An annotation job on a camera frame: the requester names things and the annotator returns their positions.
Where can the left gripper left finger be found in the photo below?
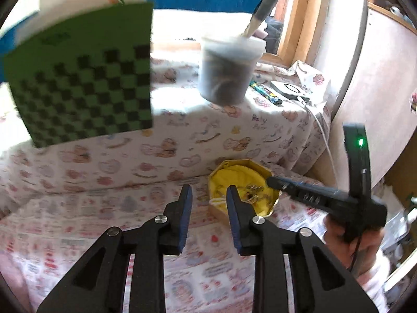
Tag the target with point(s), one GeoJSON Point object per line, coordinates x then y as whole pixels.
{"type": "Point", "coordinates": [178, 213]}

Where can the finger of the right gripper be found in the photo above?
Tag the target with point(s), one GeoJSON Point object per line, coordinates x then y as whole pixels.
{"type": "Point", "coordinates": [319, 197]}

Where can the white wooden cabinet panel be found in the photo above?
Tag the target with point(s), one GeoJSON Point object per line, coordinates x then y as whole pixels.
{"type": "Point", "coordinates": [379, 96]}

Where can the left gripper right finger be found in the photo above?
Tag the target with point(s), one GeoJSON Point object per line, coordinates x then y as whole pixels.
{"type": "Point", "coordinates": [240, 216]}

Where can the baby bear printed cover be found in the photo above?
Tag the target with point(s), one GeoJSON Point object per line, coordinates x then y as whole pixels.
{"type": "Point", "coordinates": [190, 136]}

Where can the plastic jar with dark contents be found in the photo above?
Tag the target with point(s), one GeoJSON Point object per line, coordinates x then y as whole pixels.
{"type": "Point", "coordinates": [227, 66]}

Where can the green checkered tissue box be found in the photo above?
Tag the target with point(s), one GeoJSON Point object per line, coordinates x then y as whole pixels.
{"type": "Point", "coordinates": [85, 77]}

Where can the yellow cloth lining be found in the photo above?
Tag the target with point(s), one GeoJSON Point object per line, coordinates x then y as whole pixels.
{"type": "Point", "coordinates": [241, 188]}

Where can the gold octagonal jewelry box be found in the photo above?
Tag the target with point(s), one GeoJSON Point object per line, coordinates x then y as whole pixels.
{"type": "Point", "coordinates": [242, 190]}

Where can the person's right hand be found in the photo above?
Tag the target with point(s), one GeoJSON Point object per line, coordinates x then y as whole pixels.
{"type": "Point", "coordinates": [362, 251]}

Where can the wooden window frame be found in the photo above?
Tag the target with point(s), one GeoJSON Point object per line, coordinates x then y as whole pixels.
{"type": "Point", "coordinates": [300, 23]}

